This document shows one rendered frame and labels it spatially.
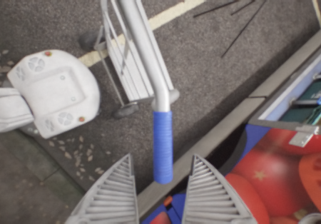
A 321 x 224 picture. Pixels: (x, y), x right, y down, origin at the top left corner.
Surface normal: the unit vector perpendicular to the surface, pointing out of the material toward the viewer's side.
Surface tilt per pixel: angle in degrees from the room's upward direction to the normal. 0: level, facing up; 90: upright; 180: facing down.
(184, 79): 0
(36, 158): 0
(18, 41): 0
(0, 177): 8
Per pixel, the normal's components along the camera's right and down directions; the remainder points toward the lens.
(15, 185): 0.42, -0.04
